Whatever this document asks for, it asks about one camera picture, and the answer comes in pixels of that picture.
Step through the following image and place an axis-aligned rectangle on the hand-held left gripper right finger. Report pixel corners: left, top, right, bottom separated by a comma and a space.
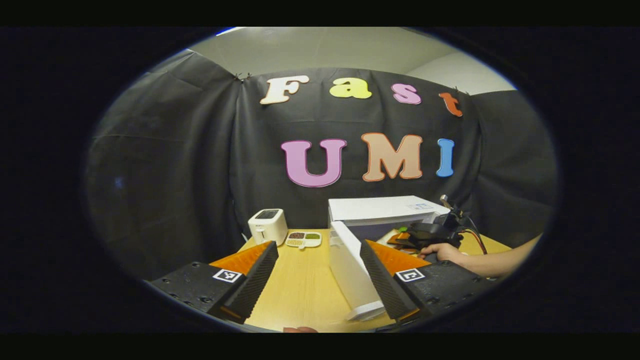
360, 239, 501, 321

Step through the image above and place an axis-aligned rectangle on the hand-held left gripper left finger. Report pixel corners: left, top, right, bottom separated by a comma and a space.
147, 241, 280, 325

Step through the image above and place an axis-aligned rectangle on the white microwave oven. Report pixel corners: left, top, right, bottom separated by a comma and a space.
327, 195, 451, 322

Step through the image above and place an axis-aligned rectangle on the white toaster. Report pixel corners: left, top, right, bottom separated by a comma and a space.
247, 208, 289, 247

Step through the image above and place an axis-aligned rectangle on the white divided dish with beans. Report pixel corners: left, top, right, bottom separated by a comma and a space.
285, 231, 322, 251

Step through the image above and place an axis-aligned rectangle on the black backdrop cloth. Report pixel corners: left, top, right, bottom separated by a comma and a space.
85, 50, 558, 281

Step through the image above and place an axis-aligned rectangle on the red and black cable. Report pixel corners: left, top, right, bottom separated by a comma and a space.
462, 227, 488, 255

